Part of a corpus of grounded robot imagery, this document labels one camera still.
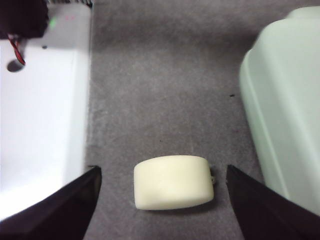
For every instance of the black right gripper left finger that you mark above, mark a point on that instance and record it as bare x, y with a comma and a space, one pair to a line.
50, 215

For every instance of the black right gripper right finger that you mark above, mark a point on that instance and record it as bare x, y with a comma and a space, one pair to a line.
270, 217

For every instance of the smooth white steamed bun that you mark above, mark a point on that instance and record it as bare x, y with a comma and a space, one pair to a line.
172, 182

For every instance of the mint green breakfast machine base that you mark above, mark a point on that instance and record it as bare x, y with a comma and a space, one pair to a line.
253, 112

